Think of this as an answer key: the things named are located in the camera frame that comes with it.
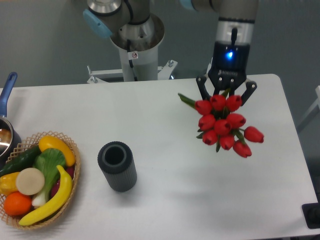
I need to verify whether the black device at edge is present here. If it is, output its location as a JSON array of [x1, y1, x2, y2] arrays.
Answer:
[[301, 202, 320, 229]]

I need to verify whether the beige round disc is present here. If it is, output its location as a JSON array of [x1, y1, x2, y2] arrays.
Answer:
[[15, 167, 45, 196]]

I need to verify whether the white frame at right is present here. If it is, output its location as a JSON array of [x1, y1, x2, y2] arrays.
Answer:
[[296, 85, 320, 134]]

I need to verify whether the blue handled saucepan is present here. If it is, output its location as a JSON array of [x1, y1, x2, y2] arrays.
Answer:
[[0, 72, 22, 169]]

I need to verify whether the dark grey ribbed vase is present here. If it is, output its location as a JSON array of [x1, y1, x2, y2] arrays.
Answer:
[[97, 141, 137, 193]]

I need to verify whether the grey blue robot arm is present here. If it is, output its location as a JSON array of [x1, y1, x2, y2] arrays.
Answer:
[[83, 0, 259, 102]]

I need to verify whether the dark green cucumber toy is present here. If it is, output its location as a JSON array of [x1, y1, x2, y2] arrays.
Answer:
[[0, 145, 41, 177]]

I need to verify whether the yellow bell pepper toy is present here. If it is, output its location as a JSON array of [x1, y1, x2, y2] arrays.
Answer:
[[0, 172, 20, 196]]

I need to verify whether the woven wicker basket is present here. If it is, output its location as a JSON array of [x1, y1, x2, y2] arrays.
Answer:
[[0, 130, 81, 230]]

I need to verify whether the yellow plastic banana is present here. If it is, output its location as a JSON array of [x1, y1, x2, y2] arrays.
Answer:
[[18, 165, 73, 227]]

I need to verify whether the green bok choy toy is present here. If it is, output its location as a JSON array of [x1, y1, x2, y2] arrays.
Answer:
[[32, 148, 66, 208]]

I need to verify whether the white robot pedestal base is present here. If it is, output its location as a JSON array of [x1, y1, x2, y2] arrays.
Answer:
[[87, 46, 178, 84]]

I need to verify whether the yellow squash toy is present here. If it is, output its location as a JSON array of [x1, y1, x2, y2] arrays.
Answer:
[[38, 135, 76, 167]]

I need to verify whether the red tulip bouquet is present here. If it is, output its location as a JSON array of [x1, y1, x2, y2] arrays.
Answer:
[[178, 89, 265, 158]]

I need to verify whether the purple eggplant toy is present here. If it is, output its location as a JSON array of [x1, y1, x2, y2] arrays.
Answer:
[[50, 166, 75, 199]]

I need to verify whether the orange plastic fruit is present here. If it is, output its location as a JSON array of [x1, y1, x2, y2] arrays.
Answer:
[[3, 191, 32, 216]]

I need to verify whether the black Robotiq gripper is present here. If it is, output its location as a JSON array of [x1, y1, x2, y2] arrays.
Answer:
[[195, 17, 257, 106]]

